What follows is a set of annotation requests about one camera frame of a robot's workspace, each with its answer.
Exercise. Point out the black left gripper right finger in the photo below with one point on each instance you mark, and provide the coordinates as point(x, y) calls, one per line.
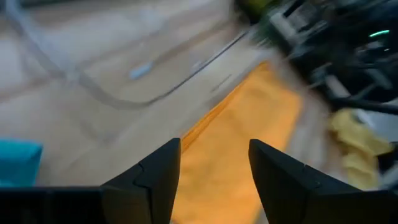
point(289, 193)

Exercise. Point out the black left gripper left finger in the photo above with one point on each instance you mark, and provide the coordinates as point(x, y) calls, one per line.
point(155, 186)

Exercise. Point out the orange microfiber towel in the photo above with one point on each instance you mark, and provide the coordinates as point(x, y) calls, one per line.
point(236, 130)

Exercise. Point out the yellow microfiber towel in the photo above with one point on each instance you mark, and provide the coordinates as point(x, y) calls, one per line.
point(357, 143)

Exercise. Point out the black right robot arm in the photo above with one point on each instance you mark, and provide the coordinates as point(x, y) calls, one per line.
point(342, 46)

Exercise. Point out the teal microfiber towel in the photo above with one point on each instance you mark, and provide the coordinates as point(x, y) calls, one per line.
point(18, 163)

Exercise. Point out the clear plastic bin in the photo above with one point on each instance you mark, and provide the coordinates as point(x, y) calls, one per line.
point(141, 70)

